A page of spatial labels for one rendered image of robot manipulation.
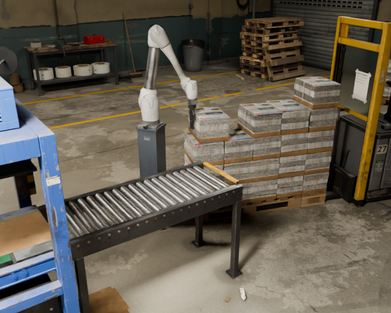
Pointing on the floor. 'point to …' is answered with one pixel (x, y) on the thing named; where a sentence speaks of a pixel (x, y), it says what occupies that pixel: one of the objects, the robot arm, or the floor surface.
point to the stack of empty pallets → (271, 27)
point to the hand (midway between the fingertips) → (191, 125)
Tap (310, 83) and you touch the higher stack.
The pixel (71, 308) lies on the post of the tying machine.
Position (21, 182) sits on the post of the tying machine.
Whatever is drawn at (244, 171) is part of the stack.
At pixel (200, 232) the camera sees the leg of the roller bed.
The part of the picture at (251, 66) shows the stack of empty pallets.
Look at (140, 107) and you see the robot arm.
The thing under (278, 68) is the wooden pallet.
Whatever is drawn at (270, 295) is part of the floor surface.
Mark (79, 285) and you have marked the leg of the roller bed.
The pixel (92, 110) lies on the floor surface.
